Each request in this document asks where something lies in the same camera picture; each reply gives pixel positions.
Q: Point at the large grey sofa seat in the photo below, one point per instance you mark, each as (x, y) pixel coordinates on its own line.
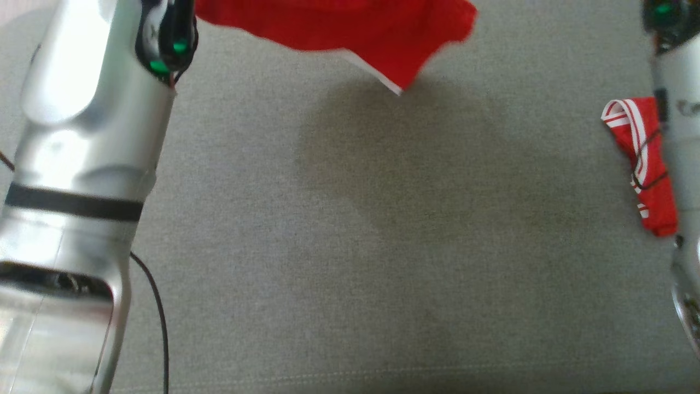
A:
(355, 246)

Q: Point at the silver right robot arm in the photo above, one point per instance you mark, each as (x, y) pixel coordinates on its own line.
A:
(683, 137)

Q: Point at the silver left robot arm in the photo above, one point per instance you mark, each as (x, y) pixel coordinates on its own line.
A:
(76, 137)

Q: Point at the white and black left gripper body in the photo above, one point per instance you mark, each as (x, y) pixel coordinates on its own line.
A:
(169, 33)

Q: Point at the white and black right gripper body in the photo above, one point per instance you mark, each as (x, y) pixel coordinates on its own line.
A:
(672, 22)

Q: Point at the red number 23 jersey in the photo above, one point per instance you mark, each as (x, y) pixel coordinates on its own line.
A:
(651, 186)

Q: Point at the red shorts with white trim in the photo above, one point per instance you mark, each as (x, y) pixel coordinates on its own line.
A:
(355, 27)

